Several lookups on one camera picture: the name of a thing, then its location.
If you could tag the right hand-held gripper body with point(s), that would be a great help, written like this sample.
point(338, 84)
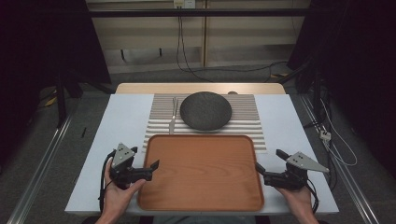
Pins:
point(300, 161)

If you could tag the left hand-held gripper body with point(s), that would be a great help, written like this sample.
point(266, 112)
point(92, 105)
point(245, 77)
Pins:
point(122, 157)

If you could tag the brown wooden tray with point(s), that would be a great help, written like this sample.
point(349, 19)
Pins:
point(200, 172)

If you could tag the person's right hand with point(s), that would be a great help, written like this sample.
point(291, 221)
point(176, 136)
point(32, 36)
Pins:
point(299, 200)

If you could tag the person's left hand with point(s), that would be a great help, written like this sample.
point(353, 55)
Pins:
point(117, 197)

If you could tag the white power strip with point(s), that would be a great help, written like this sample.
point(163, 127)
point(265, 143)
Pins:
point(324, 135)

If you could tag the silver fork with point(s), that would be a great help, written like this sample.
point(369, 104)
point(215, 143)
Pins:
point(172, 123)

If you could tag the small black floor object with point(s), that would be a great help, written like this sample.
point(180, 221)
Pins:
point(83, 132)

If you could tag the striped beige placemat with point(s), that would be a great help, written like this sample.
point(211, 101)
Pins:
point(246, 124)

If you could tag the dark grey round plate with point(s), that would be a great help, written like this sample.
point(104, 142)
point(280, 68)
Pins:
point(205, 110)

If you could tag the small brown oval object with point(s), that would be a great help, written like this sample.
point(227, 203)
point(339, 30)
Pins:
point(232, 92)

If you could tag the black metal stand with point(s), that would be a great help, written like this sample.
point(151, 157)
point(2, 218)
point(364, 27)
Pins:
point(61, 102)

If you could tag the black curtain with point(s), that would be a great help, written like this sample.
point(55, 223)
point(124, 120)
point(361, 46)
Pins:
point(37, 46)
point(358, 62)

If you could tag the black horizontal bar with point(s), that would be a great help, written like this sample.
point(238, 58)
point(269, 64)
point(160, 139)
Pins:
point(199, 12)

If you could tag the metal floor rail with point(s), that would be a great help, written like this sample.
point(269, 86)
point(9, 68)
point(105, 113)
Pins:
point(37, 174)
point(351, 183)

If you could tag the white wall socket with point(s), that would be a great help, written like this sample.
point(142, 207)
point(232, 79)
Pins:
point(184, 3)

